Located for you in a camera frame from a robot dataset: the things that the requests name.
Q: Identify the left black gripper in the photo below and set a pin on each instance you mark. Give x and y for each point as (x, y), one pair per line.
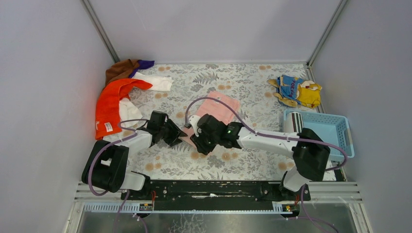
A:
(167, 132)

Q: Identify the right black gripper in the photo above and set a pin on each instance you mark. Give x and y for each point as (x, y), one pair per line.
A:
(199, 141)

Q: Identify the pink towel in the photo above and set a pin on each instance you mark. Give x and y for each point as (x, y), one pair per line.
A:
(221, 106)

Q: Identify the green white striped towel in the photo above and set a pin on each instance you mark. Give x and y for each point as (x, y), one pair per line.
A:
(293, 122)

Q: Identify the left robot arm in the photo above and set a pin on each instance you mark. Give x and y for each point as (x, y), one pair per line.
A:
(106, 168)

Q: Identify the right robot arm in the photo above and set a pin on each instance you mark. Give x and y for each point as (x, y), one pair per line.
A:
(308, 151)

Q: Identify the floral table cloth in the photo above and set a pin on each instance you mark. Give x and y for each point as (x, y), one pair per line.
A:
(259, 108)

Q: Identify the red orange towel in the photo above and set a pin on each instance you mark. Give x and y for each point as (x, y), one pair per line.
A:
(107, 114)

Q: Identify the purple towel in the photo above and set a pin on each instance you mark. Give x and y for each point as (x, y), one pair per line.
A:
(142, 65)

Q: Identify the brown towel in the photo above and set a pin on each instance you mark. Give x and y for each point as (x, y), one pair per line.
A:
(120, 70)

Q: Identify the blue yellow cartoon towel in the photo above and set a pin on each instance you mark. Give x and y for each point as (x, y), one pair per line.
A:
(294, 92)

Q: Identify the light blue plastic basket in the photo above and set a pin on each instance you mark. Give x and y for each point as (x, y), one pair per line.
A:
(333, 129)

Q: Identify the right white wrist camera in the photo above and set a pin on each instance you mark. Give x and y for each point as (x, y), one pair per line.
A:
(193, 121)

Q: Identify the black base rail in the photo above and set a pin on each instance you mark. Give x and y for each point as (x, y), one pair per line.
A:
(181, 195)

